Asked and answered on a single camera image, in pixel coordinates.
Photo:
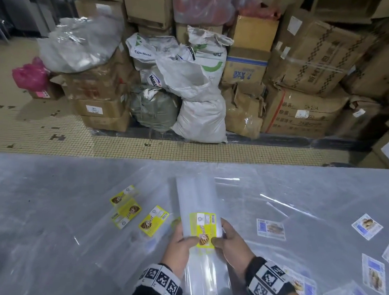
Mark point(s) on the person's right hand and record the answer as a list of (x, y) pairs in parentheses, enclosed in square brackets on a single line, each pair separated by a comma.
[(233, 250)]

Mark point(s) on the person's left hand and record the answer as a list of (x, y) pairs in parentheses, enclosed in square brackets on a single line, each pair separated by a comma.
[(179, 250)]

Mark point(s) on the clear bags with labels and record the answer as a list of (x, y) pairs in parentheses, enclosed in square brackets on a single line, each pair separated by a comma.
[(128, 210)]

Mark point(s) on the white labelled bag apart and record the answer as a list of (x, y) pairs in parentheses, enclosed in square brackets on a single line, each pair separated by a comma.
[(367, 227)]

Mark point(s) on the black marker wristband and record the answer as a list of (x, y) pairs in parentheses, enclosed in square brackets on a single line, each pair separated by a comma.
[(267, 281), (151, 289)]

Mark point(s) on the plain white sack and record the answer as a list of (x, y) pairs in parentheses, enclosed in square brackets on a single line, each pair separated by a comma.
[(200, 122)]

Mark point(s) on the torn brown cardboard box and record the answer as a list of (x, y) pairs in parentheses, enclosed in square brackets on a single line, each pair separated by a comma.
[(243, 111)]

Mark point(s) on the grey-green sack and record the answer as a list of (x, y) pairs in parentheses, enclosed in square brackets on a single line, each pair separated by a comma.
[(154, 109)]

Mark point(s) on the low cardboard box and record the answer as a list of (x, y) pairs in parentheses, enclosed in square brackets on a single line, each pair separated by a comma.
[(106, 124)]

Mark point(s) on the cardboard box with red print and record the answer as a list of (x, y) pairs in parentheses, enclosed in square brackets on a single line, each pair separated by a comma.
[(303, 114)]

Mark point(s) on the grey table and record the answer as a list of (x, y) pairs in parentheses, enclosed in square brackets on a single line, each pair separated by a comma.
[(28, 208)]

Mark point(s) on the cardboard box with white label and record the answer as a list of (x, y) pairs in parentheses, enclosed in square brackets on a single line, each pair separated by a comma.
[(101, 107)]

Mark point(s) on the crumpled white sack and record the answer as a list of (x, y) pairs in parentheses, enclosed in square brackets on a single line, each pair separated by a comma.
[(178, 76)]

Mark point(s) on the small labelled brown box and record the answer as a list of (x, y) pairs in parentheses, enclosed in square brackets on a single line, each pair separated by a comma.
[(357, 116)]

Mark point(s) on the cardboard box with blue stripe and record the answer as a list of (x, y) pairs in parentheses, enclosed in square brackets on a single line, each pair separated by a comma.
[(244, 67)]

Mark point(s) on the dark cardboard box red marks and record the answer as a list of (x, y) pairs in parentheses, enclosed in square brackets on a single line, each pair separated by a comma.
[(94, 81)]

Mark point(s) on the white sack with green print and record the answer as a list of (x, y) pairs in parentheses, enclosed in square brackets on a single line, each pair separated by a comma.
[(211, 55)]

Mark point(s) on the small cardboard box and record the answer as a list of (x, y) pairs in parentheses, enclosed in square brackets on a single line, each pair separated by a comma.
[(50, 92)]

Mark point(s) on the white sack with blue print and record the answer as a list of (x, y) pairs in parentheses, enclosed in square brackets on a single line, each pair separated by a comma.
[(147, 48)]

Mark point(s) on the cardboard box with checker pattern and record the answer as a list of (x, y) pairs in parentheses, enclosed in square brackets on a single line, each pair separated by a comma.
[(318, 59)]

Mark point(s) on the plain yellowish cardboard box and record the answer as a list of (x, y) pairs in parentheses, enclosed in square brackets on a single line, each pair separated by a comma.
[(255, 33)]

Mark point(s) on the pink plastic bag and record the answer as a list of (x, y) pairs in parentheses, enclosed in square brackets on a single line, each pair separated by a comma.
[(30, 75)]

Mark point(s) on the large brown cardboard box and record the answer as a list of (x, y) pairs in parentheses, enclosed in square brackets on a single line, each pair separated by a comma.
[(383, 69)]

